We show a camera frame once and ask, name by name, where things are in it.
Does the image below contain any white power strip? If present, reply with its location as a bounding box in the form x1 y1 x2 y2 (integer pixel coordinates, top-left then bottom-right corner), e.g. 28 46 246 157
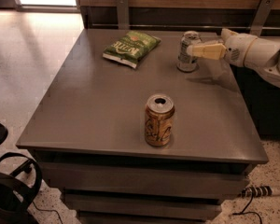
239 186 280 198

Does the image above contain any green chip bag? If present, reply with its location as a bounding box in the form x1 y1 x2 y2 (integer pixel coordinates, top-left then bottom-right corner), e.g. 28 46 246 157
103 31 161 69

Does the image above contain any gold brown soda can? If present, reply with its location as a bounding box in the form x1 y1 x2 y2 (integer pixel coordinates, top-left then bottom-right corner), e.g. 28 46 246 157
145 93 175 147

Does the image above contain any left metal bracket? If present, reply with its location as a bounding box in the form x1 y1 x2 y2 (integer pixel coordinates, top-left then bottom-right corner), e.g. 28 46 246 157
116 0 130 30

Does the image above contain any wooden counter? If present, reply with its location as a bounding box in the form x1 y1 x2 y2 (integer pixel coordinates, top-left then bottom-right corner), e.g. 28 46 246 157
76 0 280 36

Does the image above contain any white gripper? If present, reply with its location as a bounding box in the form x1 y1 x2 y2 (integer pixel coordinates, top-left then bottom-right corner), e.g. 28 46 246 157
187 28 257 67

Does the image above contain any silver green 7up can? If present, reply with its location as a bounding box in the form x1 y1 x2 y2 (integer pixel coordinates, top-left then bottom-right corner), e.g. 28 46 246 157
177 31 201 73

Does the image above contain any black power cable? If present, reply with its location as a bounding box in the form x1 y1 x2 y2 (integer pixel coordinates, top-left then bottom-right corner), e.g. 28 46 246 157
231 192 264 224

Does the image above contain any metal bracket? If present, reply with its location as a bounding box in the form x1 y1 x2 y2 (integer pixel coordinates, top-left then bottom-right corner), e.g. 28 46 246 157
250 0 275 36
116 0 130 30

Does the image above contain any grey drawer cabinet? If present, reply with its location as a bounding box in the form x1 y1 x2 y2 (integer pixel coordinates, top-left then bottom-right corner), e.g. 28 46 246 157
18 30 267 224

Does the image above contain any right metal bracket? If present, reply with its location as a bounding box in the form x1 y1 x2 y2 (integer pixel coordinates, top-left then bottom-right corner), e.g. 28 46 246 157
250 0 275 36

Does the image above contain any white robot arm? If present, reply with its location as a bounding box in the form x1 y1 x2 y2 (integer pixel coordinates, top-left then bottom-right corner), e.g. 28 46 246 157
187 28 280 88

